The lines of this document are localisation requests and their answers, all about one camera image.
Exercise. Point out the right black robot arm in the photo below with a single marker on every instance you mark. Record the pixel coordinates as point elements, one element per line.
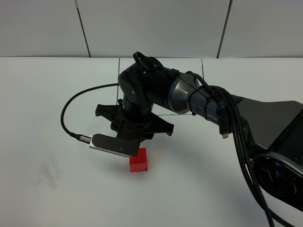
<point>271,133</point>

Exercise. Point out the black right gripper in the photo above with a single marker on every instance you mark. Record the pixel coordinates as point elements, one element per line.
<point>132,122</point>

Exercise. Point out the red cube block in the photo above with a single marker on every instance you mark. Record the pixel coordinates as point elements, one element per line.
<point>139,163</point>

